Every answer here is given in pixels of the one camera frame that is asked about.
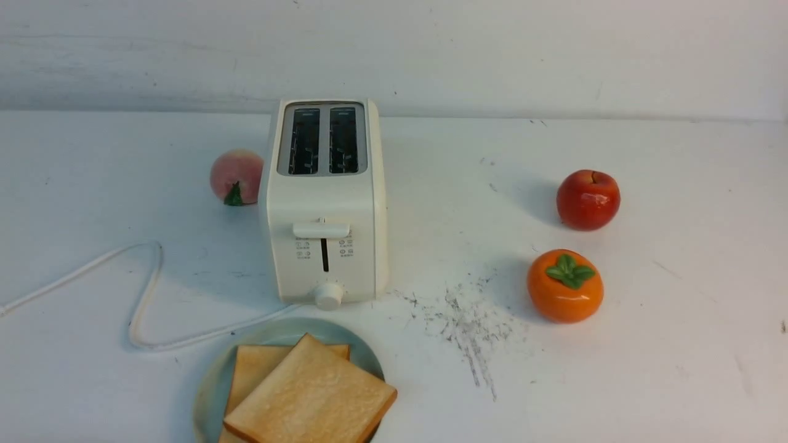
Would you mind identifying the white two-slot toaster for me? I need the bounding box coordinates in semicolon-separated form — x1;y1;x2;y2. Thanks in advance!
259;99;390;309

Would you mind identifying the pink peach with leaf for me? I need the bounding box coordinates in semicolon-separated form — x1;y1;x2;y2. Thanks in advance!
209;149;265;207

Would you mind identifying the orange persimmon with green leaf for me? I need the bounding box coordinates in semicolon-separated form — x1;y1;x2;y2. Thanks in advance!
526;249;605;324

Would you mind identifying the red apple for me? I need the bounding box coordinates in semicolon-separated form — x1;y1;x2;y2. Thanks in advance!
555;169;621;231

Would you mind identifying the light blue round plate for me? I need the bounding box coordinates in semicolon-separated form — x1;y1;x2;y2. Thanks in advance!
192;317;385;442

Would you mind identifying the white power cable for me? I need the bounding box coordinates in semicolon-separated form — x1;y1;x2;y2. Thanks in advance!
0;241;302;352

